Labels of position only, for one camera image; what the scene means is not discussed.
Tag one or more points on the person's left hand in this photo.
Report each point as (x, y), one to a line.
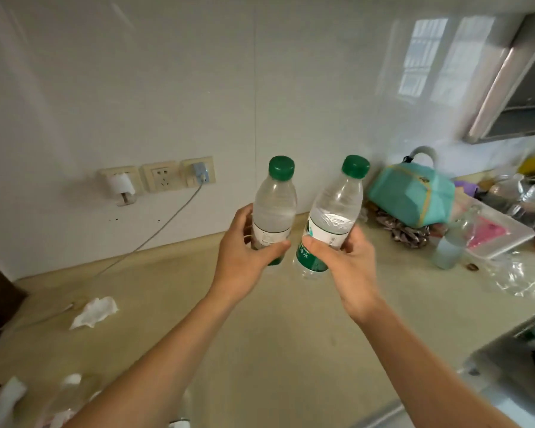
(245, 267)

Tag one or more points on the person's right hand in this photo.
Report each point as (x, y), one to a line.
(356, 280)

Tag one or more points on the green-cap water bottle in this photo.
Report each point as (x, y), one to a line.
(274, 200)
(339, 200)

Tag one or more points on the person's right forearm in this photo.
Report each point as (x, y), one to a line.
(428, 378)

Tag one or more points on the person's left forearm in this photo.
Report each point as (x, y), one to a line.
(160, 369)

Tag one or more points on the clear bag of brown snacks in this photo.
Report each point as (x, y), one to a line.
(405, 236)

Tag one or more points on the beige table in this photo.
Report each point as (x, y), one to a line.
(294, 343)

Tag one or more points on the teal handbag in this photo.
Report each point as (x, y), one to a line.
(410, 196)

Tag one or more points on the blue-grey plug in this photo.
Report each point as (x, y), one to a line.
(200, 172)

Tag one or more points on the pink object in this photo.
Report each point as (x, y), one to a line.
(490, 231)

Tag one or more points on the purple cloth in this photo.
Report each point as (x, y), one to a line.
(466, 188)

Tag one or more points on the white charger plug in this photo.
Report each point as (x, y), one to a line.
(121, 184)

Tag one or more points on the crumpled white tissue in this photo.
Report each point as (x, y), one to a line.
(96, 312)

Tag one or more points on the white flat box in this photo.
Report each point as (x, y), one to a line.
(508, 242)

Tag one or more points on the grey metal range hood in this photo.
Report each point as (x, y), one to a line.
(517, 84)

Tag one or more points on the white plastic handheld device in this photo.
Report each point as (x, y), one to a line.
(4, 405)

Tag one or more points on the beige wall outlet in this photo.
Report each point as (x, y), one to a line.
(116, 169)
(160, 177)
(184, 171)

